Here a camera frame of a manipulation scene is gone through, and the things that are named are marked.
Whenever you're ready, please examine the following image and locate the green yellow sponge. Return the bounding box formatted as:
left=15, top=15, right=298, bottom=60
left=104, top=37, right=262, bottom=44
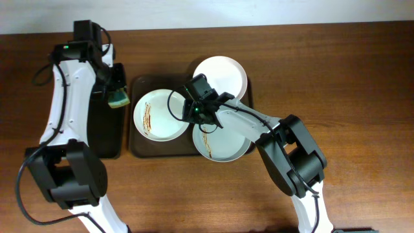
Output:
left=107, top=88, right=130, bottom=109

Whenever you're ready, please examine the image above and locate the white plate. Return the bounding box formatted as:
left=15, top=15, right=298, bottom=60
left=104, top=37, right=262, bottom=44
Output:
left=133, top=89, right=189, bottom=142

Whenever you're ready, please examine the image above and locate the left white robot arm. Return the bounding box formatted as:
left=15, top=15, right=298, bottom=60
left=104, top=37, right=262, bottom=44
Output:
left=22, top=41, right=129, bottom=232

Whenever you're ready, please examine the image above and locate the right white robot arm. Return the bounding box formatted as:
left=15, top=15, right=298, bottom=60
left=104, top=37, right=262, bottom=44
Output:
left=182, top=93, right=334, bottom=232

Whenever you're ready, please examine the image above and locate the brown serving tray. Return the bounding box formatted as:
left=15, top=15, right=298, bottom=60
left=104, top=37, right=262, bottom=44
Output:
left=129, top=73, right=256, bottom=159

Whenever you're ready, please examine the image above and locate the light blue dirty plate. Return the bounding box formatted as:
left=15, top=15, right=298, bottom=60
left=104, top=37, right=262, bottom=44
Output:
left=192, top=124, right=251, bottom=162

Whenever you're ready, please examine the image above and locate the pink dirty plate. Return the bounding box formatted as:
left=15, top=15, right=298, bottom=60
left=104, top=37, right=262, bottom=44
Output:
left=193, top=56, right=248, bottom=99

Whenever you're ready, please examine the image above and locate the black small tray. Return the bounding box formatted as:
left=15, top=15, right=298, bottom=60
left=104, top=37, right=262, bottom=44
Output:
left=86, top=62, right=127, bottom=160

